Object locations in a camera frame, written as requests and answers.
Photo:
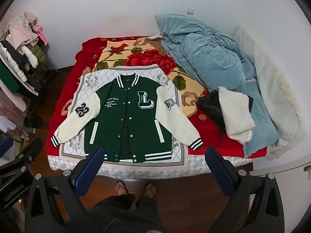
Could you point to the black garment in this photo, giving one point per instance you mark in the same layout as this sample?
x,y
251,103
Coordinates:
x,y
211,104

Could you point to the person's right foot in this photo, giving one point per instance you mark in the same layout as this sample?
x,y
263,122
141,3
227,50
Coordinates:
x,y
149,190

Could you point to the light blue pillow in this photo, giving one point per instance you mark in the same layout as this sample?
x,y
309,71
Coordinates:
x,y
206,53

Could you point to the red floral blanket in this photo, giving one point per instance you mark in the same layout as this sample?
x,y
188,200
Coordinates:
x,y
73,77

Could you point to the green and white varsity jacket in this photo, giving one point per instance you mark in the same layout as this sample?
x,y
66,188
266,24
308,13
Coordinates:
x,y
126,126

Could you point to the white wall outlet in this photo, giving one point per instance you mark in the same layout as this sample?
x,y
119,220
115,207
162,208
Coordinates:
x,y
190,10

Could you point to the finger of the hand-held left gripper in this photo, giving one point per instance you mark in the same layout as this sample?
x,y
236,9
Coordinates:
x,y
30,154
5,144

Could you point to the row of hanging clothes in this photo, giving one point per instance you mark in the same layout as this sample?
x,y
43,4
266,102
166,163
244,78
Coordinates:
x,y
17,60

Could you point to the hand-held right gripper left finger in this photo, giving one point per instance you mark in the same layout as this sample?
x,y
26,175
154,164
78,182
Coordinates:
x,y
91,166

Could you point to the black bag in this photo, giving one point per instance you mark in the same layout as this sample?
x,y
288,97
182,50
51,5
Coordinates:
x,y
32,121

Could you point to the person's left foot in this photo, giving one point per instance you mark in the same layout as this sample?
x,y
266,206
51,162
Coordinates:
x,y
121,188

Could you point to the person's dark fleece pants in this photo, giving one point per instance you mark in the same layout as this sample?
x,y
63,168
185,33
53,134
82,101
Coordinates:
x,y
126,216

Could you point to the white textured blanket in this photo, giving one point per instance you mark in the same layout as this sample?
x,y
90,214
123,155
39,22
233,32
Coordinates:
x,y
267,77

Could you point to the white cabinet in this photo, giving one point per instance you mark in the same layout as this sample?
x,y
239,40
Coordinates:
x,y
286,165

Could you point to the person's foot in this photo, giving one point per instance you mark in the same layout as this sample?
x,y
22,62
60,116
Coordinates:
x,y
121,188
149,190

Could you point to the white quilted mattress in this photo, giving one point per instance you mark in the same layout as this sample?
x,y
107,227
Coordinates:
x,y
158,167

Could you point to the white fleece cloth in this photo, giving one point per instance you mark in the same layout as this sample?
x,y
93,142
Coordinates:
x,y
235,116

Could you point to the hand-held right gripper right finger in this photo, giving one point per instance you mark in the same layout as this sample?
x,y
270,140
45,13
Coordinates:
x,y
218,170

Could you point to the pink garment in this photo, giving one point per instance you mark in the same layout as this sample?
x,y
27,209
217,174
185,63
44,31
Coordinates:
x,y
40,32

